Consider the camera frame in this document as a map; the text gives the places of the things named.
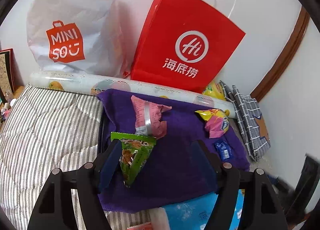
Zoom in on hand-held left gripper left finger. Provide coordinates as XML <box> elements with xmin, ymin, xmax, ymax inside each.
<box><xmin>27</xmin><ymin>139</ymin><xmax>123</xmax><ymax>230</ymax></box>

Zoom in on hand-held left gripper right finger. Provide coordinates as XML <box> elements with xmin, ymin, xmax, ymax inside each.
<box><xmin>192</xmin><ymin>140</ymin><xmax>287</xmax><ymax>230</ymax></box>

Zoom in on small blue snack packet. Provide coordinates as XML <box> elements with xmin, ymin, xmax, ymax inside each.
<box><xmin>215</xmin><ymin>139</ymin><xmax>234</xmax><ymax>162</ymax></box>

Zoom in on green triangular snack packet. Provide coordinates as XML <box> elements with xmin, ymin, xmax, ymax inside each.
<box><xmin>110</xmin><ymin>132</ymin><xmax>157</xmax><ymax>187</ymax></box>

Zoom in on pink yellow snack packet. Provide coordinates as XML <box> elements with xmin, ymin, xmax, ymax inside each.
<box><xmin>195</xmin><ymin>109</ymin><xmax>230</xmax><ymax>138</ymax></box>

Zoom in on large pink snack packet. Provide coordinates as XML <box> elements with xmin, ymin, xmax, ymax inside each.
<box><xmin>131</xmin><ymin>95</ymin><xmax>172</xmax><ymax>138</ymax></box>

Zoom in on purple towel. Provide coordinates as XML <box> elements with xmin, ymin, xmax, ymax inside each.
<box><xmin>96</xmin><ymin>89</ymin><xmax>250</xmax><ymax>213</ymax></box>

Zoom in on blue tissue pack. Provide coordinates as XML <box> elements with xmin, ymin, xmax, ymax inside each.
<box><xmin>150</xmin><ymin>190</ymin><xmax>245</xmax><ymax>230</ymax></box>

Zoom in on grey checked cloth bag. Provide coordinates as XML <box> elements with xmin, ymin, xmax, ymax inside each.
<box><xmin>220</xmin><ymin>81</ymin><xmax>271</xmax><ymax>162</ymax></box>

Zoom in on yellow snack bag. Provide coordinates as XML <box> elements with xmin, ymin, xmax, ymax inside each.
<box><xmin>202</xmin><ymin>81</ymin><xmax>227</xmax><ymax>102</ymax></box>

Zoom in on patterned paper roll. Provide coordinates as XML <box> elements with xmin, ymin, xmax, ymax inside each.
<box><xmin>29</xmin><ymin>71</ymin><xmax>237</xmax><ymax>118</ymax></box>

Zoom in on wooden nightstand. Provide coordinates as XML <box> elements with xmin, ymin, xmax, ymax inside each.
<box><xmin>0</xmin><ymin>85</ymin><xmax>25</xmax><ymax>130</ymax></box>

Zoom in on red paper bag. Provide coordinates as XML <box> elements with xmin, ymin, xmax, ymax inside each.
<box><xmin>130</xmin><ymin>0</ymin><xmax>247</xmax><ymax>94</ymax></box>

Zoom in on patterned notebook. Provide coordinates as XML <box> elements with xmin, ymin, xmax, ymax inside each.
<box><xmin>0</xmin><ymin>49</ymin><xmax>16</xmax><ymax>95</ymax></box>

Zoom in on white plastic shopping bag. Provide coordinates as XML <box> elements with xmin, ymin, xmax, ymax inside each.
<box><xmin>26</xmin><ymin>0</ymin><xmax>133</xmax><ymax>78</ymax></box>

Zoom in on brown wooden door frame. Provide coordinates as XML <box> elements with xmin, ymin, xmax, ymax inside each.
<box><xmin>250</xmin><ymin>6</ymin><xmax>310</xmax><ymax>103</ymax></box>

